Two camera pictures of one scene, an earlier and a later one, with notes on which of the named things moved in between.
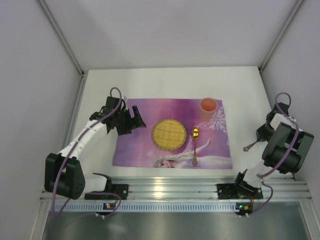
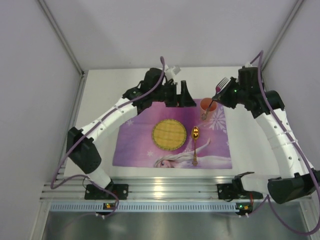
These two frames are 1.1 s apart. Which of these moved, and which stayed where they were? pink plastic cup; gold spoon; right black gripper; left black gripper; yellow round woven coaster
Moved: right black gripper; left black gripper
Stayed: yellow round woven coaster; pink plastic cup; gold spoon
